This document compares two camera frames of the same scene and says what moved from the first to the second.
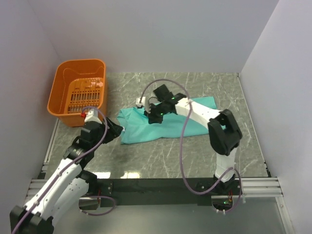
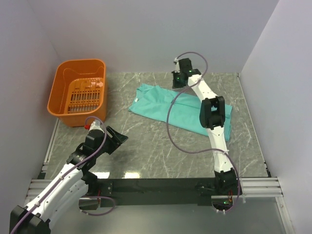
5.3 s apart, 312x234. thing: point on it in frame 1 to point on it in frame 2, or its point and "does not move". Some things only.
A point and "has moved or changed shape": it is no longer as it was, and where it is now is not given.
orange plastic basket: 78,84 does not move
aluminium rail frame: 257,187 does not move
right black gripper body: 157,112 to 177,81
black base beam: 165,192 does not move
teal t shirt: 133,125 has moved or changed shape
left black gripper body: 111,133 to 111,143
